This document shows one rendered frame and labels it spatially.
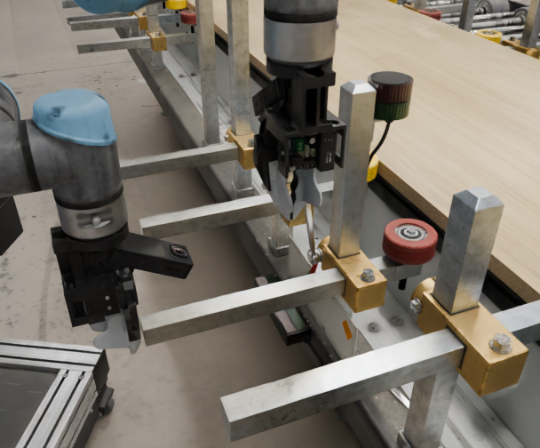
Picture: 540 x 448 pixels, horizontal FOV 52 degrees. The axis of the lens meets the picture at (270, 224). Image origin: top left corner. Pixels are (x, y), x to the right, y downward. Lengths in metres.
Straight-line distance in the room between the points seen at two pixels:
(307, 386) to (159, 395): 1.29
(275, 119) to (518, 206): 0.52
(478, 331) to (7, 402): 1.28
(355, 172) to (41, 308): 1.63
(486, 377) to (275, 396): 0.21
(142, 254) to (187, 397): 1.15
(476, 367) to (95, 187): 0.43
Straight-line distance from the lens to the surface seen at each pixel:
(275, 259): 1.13
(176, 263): 0.71
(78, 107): 0.59
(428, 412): 0.76
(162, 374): 1.88
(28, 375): 1.70
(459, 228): 0.59
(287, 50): 0.58
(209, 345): 1.94
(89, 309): 0.71
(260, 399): 0.55
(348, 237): 0.85
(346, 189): 0.80
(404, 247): 0.84
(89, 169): 0.60
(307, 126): 0.59
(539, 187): 1.08
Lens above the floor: 1.38
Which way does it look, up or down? 33 degrees down
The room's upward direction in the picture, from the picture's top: straight up
